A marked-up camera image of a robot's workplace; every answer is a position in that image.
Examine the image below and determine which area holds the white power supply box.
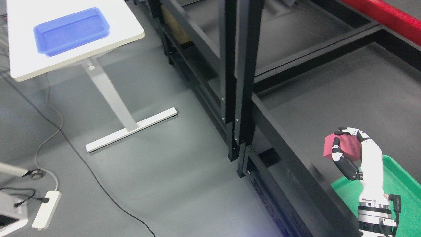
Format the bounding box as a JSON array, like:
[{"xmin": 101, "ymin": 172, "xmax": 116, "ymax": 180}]
[{"xmin": 0, "ymin": 192, "xmax": 28, "ymax": 237}]

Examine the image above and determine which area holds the blue plastic tray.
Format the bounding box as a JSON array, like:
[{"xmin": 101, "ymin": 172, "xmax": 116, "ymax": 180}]
[{"xmin": 33, "ymin": 7, "xmax": 110, "ymax": 57}]

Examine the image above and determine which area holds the white power strip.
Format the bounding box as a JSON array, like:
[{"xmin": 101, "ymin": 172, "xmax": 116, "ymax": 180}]
[{"xmin": 32, "ymin": 191, "xmax": 62, "ymax": 230}]

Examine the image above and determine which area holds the pink block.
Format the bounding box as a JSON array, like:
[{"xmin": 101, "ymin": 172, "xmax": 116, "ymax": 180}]
[{"xmin": 323, "ymin": 133, "xmax": 362, "ymax": 162}]

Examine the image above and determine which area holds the red metal beam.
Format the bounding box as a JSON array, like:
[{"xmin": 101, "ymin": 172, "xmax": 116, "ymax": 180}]
[{"xmin": 343, "ymin": 0, "xmax": 421, "ymax": 46}]

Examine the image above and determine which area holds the black metal shelf rack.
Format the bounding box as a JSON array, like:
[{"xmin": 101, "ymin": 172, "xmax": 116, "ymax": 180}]
[{"xmin": 234, "ymin": 0, "xmax": 420, "ymax": 237}]

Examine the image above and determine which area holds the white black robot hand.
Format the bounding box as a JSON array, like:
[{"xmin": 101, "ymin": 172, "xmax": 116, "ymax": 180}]
[{"xmin": 331, "ymin": 127, "xmax": 388, "ymax": 205}]

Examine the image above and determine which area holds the white desk with leg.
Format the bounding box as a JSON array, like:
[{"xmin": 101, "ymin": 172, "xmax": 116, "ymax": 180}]
[{"xmin": 6, "ymin": 0, "xmax": 178, "ymax": 153}]

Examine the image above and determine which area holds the black left shelf rack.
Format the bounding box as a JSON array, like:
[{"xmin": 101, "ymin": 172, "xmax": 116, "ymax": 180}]
[{"xmin": 146, "ymin": 0, "xmax": 239, "ymax": 161}]

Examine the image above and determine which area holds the white floor cable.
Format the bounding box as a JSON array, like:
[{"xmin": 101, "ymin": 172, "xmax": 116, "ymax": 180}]
[{"xmin": 34, "ymin": 76, "xmax": 63, "ymax": 192}]

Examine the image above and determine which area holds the black floor cable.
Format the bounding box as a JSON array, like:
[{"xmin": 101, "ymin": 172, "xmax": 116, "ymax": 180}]
[{"xmin": 0, "ymin": 72, "xmax": 157, "ymax": 237}]

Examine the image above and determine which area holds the green plastic tray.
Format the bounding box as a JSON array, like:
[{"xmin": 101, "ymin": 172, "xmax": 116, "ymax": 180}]
[{"xmin": 331, "ymin": 155, "xmax": 421, "ymax": 237}]

